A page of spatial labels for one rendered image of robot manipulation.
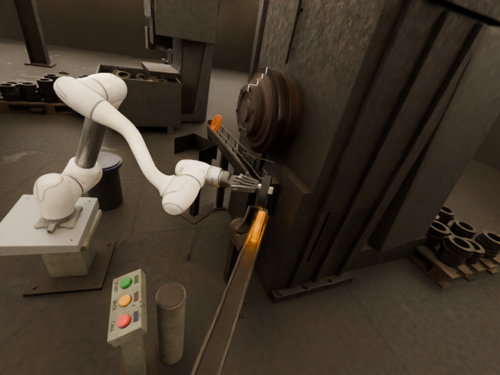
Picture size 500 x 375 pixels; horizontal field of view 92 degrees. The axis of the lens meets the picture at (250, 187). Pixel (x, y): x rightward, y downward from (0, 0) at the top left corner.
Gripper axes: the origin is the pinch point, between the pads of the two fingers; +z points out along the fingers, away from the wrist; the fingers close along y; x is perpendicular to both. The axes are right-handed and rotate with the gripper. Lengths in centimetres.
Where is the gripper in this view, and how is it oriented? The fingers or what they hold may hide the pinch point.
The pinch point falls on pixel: (265, 188)
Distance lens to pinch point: 105.9
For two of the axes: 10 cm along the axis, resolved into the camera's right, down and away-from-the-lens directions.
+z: 9.6, 2.3, -1.4
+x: 1.3, -8.4, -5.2
